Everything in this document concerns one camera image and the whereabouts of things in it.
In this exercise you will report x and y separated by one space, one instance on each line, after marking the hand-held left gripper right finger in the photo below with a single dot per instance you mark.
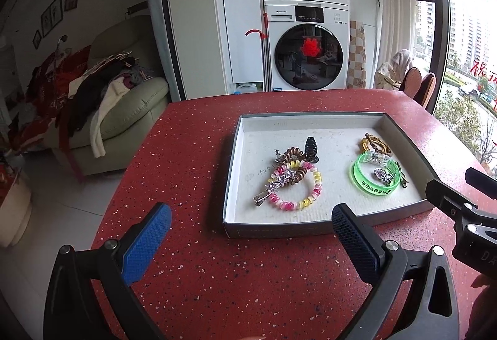
353 237

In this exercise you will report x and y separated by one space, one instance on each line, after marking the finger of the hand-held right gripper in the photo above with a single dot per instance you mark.
481 179
446 200

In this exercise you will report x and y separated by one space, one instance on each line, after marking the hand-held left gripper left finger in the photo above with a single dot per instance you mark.
147 247

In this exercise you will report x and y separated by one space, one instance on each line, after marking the green translucent wristband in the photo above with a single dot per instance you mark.
359 181

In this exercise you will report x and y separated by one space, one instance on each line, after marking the clear green clip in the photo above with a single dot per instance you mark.
371 159

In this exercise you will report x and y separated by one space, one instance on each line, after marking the white shallow box tray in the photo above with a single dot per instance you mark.
334 153

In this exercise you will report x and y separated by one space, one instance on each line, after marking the silver star hair clip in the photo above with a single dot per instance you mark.
281 181

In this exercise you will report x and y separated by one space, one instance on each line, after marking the black claw hair clip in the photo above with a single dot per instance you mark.
310 144

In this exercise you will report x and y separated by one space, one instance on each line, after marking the brown-soled slipper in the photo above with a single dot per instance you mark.
412 82
426 91

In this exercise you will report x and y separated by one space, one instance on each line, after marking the red window decal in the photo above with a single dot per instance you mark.
483 70

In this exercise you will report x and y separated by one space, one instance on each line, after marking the cream leather sofa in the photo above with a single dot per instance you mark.
132 111

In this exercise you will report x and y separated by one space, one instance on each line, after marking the white round bin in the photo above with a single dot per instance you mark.
13 208

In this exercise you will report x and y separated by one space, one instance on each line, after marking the white draped towel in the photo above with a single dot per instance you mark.
402 60

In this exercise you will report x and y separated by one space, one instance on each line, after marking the pile of clothes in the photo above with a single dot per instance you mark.
77 99

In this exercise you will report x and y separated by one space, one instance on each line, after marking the checkered hanging cloth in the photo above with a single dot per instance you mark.
357 52

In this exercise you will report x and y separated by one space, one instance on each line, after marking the white plastic jug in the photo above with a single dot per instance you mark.
245 87

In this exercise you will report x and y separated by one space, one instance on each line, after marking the white front-load washing machine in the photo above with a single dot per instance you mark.
279 14

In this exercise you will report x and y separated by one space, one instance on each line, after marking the tiny framed picture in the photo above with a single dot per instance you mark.
37 39

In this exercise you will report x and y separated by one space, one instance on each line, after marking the white tall cabinet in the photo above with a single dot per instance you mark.
198 14

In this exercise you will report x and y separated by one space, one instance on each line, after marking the large framed picture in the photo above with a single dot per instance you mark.
51 17

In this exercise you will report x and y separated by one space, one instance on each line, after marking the small framed picture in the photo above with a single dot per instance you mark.
71 1

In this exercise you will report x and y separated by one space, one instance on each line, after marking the dark window frame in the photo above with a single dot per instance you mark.
437 14

